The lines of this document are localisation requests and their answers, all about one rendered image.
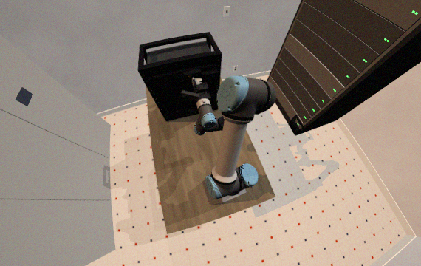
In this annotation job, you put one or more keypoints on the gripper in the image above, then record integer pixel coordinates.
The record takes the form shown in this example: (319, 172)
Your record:
(201, 88)

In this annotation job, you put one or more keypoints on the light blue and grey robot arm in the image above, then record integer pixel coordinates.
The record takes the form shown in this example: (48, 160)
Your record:
(239, 98)

